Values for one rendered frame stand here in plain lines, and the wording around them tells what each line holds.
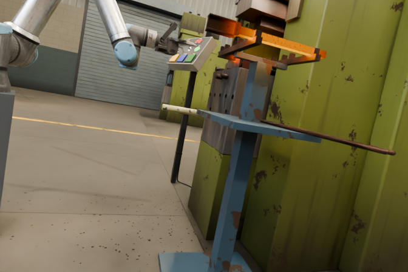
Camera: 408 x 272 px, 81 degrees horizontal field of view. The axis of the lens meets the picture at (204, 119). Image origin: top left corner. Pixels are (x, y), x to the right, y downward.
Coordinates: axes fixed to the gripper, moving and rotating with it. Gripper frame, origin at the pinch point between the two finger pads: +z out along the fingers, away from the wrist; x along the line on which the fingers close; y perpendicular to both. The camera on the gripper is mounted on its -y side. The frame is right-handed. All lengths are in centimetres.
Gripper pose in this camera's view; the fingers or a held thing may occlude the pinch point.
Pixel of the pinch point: (192, 45)
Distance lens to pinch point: 137.3
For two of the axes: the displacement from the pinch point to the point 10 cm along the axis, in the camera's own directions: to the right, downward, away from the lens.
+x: 3.1, 1.3, -9.4
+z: 9.3, 1.5, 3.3
